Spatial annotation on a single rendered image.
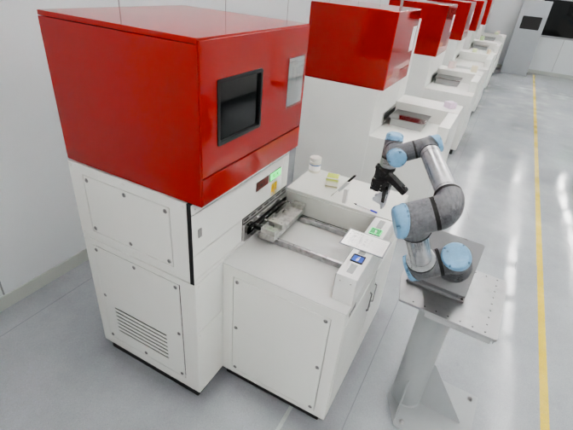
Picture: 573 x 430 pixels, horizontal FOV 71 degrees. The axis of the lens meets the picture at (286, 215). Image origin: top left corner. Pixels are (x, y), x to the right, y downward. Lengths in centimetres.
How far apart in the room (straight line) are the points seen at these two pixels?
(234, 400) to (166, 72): 171
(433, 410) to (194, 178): 183
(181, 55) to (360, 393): 197
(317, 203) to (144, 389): 139
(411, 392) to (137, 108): 194
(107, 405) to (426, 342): 167
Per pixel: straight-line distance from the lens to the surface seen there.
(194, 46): 136
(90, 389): 260
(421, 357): 225
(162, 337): 225
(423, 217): 137
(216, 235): 180
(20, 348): 294
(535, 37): 1403
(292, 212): 223
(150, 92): 153
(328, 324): 181
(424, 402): 258
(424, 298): 193
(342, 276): 170
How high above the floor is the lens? 201
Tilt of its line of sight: 31 degrees down
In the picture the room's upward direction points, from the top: 5 degrees clockwise
